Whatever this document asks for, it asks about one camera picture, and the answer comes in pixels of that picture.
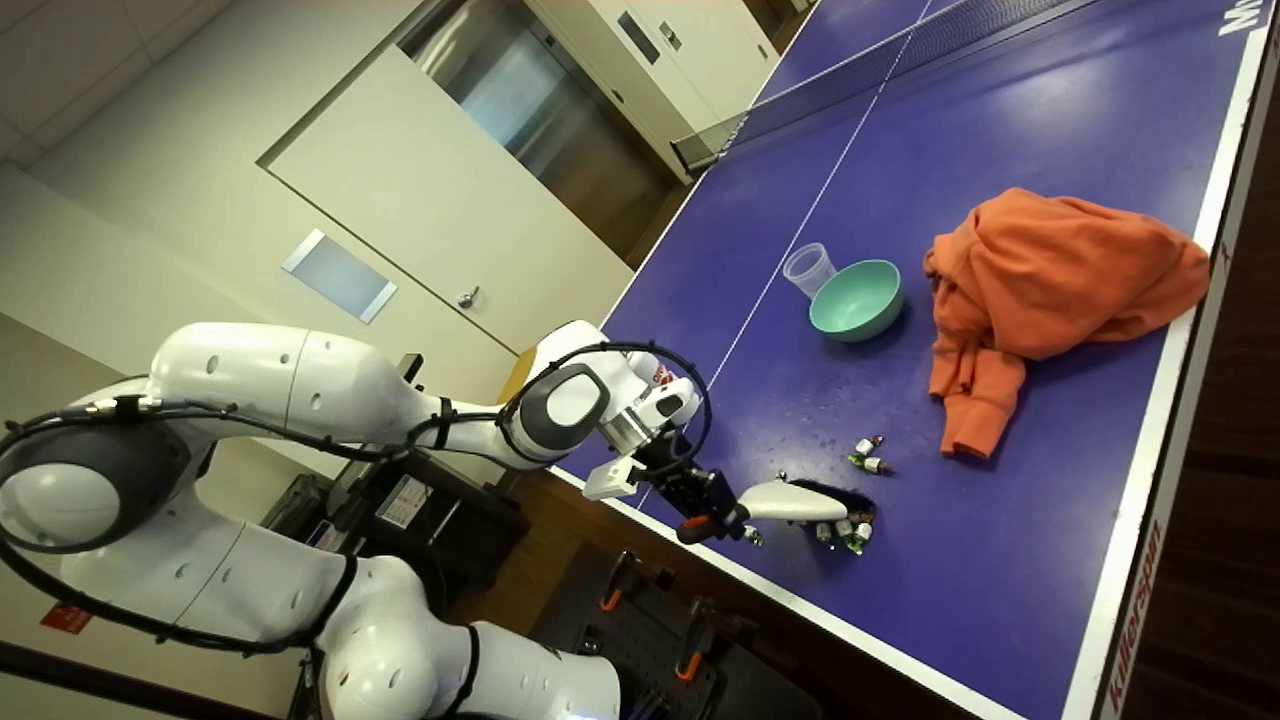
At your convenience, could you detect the wooden stool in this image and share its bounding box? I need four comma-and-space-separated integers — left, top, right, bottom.
500, 341, 549, 405

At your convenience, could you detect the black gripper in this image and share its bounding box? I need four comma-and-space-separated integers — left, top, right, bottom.
629, 433, 744, 542

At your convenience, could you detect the pale door notice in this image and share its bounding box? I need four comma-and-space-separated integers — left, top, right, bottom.
281, 228, 400, 325

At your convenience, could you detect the teal green bowl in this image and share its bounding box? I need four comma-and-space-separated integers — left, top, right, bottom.
803, 255, 906, 346

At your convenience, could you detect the white cabinet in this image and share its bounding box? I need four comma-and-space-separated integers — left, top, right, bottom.
523, 0, 786, 185

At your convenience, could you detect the clear plastic measuring cup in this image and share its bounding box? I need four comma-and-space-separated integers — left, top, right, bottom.
778, 240, 840, 298

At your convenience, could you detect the orange handled clamp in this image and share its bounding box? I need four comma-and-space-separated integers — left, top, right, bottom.
666, 593, 722, 687
597, 548, 635, 618

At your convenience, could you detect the white door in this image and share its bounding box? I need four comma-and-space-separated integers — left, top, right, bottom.
256, 34, 635, 354

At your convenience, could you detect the orange cloth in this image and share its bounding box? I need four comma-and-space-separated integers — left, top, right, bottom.
922, 185, 1214, 464

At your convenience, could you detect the black perforated mount plate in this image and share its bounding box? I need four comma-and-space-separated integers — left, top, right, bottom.
533, 542, 833, 720

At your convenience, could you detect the red wall sign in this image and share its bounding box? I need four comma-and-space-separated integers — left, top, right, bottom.
36, 600, 97, 638

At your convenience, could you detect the table tennis net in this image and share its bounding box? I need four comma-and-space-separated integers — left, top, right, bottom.
672, 0, 1113, 181

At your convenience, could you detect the black equipment cart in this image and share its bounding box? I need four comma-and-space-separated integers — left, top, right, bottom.
265, 442, 533, 604

